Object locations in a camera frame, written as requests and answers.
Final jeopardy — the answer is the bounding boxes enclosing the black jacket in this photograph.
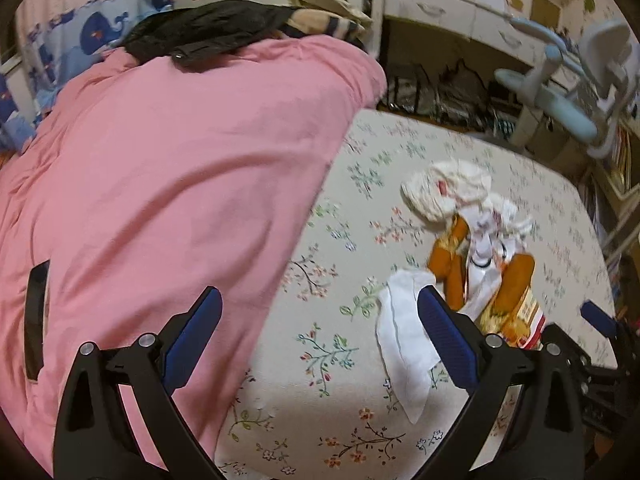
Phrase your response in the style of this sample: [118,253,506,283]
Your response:
[122,0,296,68]

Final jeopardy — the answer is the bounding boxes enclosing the black phone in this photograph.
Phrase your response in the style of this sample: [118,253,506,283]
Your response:
[23,260,51,381]

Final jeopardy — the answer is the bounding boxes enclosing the beige navy striped cloth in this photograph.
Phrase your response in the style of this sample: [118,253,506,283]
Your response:
[282,7,368,47]

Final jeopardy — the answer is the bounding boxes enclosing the white desk with drawers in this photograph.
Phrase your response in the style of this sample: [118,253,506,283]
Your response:
[385,0,591,76]

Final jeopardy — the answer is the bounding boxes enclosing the bags under desk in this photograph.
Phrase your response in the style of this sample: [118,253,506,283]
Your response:
[385,60,518,136]

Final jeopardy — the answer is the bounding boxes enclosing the blue whale print fabric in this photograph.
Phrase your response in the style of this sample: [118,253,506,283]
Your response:
[0,0,176,153]

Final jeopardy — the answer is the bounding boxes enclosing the pink blanket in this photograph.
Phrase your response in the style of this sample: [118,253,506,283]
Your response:
[0,37,388,480]

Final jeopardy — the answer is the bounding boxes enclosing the pile of books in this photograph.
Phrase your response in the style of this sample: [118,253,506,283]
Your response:
[582,120,640,261]

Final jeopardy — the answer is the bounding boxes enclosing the large orange peel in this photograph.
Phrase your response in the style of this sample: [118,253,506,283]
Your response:
[429,215,471,306]

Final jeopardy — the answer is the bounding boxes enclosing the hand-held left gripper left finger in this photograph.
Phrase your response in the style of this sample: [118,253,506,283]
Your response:
[52,286,223,480]

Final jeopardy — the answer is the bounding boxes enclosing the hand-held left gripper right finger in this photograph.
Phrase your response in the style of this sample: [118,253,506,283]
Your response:
[417,285,591,480]

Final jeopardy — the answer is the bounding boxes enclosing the red-stained crumpled tissue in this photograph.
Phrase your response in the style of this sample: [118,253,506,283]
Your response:
[400,157,493,223]

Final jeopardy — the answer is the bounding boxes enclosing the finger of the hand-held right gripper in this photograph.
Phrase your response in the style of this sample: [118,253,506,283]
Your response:
[580,301,626,343]

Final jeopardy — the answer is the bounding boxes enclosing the cork board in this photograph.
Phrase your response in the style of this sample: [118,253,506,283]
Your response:
[530,0,561,27]

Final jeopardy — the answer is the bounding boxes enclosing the blue grey desk chair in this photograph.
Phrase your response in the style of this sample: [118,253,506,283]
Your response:
[495,17,640,161]

